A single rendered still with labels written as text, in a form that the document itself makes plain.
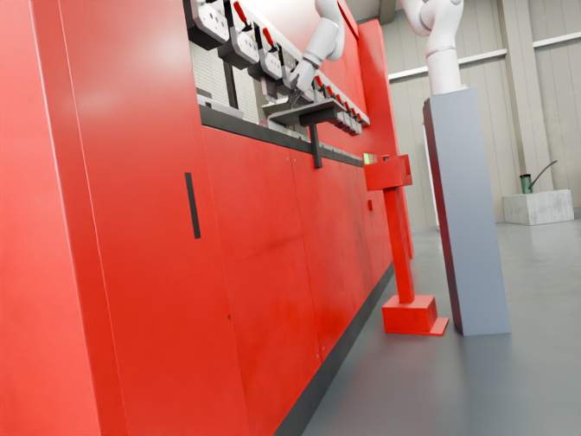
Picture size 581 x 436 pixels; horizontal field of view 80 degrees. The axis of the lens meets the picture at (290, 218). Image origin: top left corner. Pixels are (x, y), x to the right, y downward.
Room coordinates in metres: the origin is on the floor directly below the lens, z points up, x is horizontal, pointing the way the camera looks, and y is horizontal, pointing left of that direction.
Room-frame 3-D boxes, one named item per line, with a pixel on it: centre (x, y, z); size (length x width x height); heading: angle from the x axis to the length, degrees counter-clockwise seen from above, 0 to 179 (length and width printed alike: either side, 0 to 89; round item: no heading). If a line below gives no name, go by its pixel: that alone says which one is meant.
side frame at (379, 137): (3.60, -0.75, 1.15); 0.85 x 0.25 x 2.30; 66
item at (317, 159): (1.38, -0.17, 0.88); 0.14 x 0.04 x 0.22; 66
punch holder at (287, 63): (1.61, -0.07, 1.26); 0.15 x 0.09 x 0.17; 156
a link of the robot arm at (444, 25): (1.48, -0.75, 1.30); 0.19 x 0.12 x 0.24; 16
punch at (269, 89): (1.45, 0.00, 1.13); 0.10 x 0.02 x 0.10; 156
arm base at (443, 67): (1.51, -0.75, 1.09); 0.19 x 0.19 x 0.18
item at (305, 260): (2.03, -0.30, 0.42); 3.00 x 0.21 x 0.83; 156
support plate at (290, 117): (1.39, -0.13, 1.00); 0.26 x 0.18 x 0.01; 66
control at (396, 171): (1.64, -0.49, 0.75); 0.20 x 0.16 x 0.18; 148
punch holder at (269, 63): (1.43, 0.01, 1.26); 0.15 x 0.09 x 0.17; 156
